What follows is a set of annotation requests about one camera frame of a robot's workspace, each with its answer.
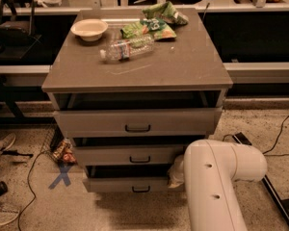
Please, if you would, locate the black cable floor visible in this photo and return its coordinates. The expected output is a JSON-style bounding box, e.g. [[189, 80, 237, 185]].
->
[[16, 151, 45, 231], [222, 103, 289, 157]]

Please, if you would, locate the black cable left floor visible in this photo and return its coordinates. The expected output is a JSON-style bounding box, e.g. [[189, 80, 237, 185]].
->
[[16, 151, 45, 231]]

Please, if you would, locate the grey drawer cabinet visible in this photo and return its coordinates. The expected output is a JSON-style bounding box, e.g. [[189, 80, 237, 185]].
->
[[41, 7, 234, 191]]

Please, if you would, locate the black power adapter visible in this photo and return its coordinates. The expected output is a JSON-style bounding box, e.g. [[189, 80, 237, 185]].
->
[[232, 132, 251, 145]]

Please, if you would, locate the blue tape cross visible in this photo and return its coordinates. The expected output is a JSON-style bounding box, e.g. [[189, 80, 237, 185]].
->
[[49, 164, 72, 190]]

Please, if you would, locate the black cable right floor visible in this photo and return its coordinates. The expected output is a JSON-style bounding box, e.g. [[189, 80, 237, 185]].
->
[[222, 103, 289, 157]]

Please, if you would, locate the grey drawer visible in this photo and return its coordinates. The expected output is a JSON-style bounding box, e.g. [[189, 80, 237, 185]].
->
[[73, 144, 188, 166], [54, 108, 222, 138], [83, 164, 184, 193]]

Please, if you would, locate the green chip bag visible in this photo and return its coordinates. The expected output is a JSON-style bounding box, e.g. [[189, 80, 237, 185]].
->
[[142, 1, 189, 25], [120, 18, 176, 40]]

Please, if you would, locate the white paper bowl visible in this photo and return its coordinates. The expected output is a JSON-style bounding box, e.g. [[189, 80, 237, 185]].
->
[[70, 19, 108, 42]]

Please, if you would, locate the black metal floor bar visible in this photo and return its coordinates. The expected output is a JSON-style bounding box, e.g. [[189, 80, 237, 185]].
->
[[262, 176, 289, 227]]

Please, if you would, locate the green chip bag rear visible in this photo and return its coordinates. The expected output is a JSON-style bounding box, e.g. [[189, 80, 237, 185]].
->
[[142, 1, 189, 25]]

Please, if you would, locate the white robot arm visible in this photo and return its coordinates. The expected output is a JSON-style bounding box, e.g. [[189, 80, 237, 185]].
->
[[168, 140, 267, 231]]

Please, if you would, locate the black chair left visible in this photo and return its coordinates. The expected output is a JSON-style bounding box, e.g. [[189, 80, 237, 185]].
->
[[0, 0, 39, 62]]

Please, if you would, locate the clear plastic water bottle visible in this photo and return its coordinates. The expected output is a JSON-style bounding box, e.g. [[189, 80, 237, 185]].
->
[[99, 35, 154, 62]]

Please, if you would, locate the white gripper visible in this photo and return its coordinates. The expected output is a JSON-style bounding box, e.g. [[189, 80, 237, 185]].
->
[[168, 155, 184, 188]]

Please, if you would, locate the green chip bag front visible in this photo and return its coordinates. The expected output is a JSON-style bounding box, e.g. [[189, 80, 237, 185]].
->
[[120, 18, 176, 40]]

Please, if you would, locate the white sneaker bottom left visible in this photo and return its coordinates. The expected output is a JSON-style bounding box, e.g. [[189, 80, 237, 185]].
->
[[0, 201, 20, 226]]

